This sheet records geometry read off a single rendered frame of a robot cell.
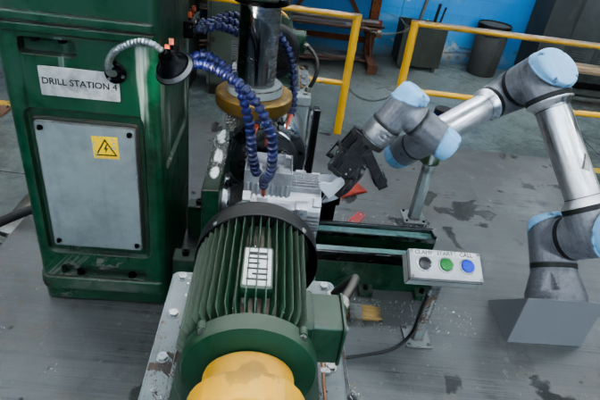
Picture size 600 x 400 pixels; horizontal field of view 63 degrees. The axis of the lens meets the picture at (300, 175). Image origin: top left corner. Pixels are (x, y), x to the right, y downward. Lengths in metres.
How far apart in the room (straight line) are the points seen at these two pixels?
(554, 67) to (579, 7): 5.10
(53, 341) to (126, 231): 0.30
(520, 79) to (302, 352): 1.02
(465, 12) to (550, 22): 0.94
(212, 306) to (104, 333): 0.73
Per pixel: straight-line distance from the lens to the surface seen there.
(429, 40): 5.98
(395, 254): 1.40
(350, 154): 1.16
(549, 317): 1.44
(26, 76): 1.08
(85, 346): 1.29
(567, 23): 6.48
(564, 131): 1.38
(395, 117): 1.11
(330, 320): 0.63
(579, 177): 1.37
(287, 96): 1.15
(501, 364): 1.40
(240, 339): 0.56
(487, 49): 6.29
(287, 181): 1.22
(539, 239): 1.46
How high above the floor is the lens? 1.77
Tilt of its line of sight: 31 degrees down
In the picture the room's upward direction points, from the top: 8 degrees clockwise
